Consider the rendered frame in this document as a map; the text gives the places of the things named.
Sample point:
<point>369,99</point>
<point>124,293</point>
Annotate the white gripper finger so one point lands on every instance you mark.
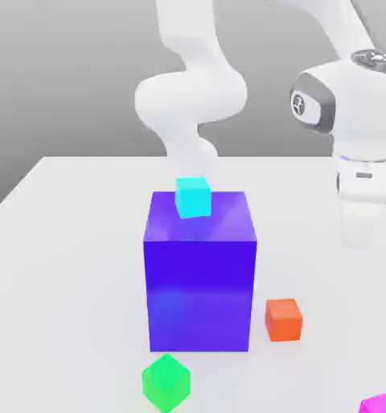
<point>372,226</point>
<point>350,226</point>

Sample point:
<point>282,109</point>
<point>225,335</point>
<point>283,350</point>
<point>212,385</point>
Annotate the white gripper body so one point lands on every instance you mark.
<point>364,190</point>

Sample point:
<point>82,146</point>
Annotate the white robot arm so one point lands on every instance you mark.
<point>193,96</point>

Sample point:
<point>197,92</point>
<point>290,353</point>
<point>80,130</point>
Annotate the small orange cube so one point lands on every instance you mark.
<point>283,321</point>

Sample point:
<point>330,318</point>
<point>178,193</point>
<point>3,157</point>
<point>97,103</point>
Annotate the small cyan cube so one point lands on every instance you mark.
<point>193,200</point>

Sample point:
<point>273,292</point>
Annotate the small magenta cube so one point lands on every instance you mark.
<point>382,405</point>

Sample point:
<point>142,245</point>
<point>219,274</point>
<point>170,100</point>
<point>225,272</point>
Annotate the small green cube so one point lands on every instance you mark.
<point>165,384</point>

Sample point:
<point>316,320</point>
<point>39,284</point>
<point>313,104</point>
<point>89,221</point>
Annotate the large purple box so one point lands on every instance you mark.
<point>199,290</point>

